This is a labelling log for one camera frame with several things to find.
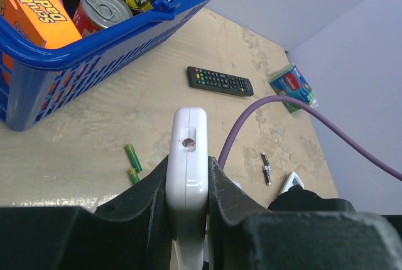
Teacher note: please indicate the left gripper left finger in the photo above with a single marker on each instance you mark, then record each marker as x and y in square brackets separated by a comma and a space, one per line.
[131, 231]

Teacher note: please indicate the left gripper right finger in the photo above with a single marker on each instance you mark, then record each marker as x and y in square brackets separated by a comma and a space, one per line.
[245, 235]

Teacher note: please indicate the white red remote control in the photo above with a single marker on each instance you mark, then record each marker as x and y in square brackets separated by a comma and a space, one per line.
[187, 185]

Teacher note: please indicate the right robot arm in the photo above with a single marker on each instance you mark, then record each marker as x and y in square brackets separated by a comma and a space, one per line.
[297, 199]

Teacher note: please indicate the white grey remote control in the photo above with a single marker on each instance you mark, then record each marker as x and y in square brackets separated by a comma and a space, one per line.
[292, 180]

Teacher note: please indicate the black TV remote control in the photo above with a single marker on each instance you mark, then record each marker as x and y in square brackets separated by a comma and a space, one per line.
[222, 83]

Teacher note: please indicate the lower green battery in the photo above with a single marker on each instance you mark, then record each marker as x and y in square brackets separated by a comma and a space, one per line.
[133, 176]

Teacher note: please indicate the green battery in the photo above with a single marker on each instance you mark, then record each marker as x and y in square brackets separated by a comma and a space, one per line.
[130, 151]
[133, 176]

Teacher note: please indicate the left black grey battery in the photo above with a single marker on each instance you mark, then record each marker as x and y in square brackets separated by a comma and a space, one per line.
[266, 171]

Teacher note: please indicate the black grey battery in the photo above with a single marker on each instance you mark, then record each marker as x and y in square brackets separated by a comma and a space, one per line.
[266, 171]
[265, 159]

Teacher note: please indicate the upper green battery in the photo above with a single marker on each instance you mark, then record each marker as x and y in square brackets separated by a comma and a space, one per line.
[130, 151]

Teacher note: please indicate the right black grey battery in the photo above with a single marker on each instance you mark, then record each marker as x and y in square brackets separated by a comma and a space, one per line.
[265, 159]

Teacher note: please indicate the blue green sponge pack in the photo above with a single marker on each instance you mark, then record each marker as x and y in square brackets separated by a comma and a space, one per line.
[290, 82]

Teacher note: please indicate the blue plastic shopping basket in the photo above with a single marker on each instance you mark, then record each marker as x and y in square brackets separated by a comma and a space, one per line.
[43, 80]

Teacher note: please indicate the red tin can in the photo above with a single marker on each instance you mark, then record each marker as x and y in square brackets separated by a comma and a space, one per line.
[92, 16]

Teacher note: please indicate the small orange box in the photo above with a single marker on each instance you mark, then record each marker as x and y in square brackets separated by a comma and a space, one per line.
[44, 23]

